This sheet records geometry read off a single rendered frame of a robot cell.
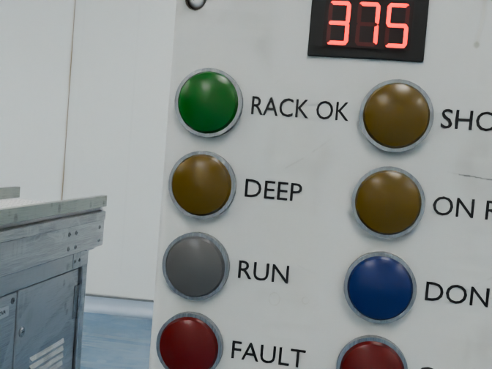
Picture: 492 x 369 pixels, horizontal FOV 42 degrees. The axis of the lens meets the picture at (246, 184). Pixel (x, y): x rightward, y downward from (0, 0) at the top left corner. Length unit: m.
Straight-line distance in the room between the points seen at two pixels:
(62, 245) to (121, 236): 2.46
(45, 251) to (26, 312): 0.17
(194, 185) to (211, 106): 0.03
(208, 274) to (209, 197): 0.03
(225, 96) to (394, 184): 0.08
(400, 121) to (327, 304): 0.08
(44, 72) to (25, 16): 0.37
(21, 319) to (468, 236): 1.44
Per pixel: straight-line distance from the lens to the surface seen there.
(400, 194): 0.27
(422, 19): 0.28
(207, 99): 0.28
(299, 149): 0.28
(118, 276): 4.16
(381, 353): 0.28
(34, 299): 1.69
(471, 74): 0.28
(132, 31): 4.13
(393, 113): 0.27
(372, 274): 0.27
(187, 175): 0.28
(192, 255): 0.28
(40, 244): 1.57
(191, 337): 0.29
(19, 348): 1.67
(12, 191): 1.96
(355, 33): 0.28
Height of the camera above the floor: 1.08
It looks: 3 degrees down
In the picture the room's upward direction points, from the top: 5 degrees clockwise
